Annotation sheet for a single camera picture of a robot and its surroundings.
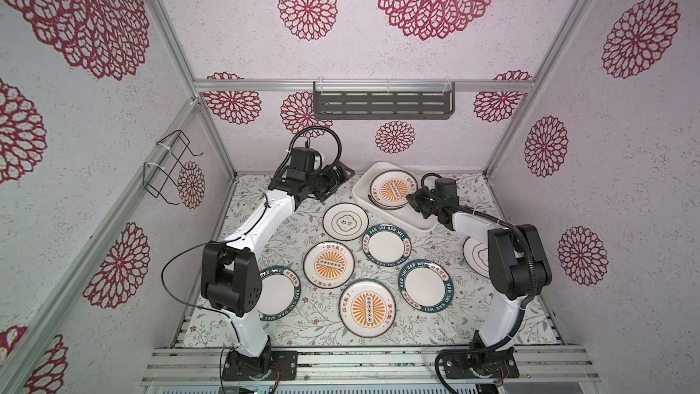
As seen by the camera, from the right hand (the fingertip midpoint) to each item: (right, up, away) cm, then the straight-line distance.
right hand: (405, 189), depth 97 cm
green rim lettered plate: (-7, -20, +1) cm, 21 cm away
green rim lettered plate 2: (+5, -31, -9) cm, 33 cm away
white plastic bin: (+1, -11, +1) cm, 11 cm away
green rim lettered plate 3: (-42, -34, -8) cm, 55 cm away
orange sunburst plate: (-5, 0, +5) cm, 7 cm away
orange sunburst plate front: (-14, -37, -13) cm, 42 cm away
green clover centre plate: (-21, -12, +7) cm, 25 cm away
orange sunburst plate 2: (-27, -26, -4) cm, 38 cm away
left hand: (-20, +3, -12) cm, 24 cm away
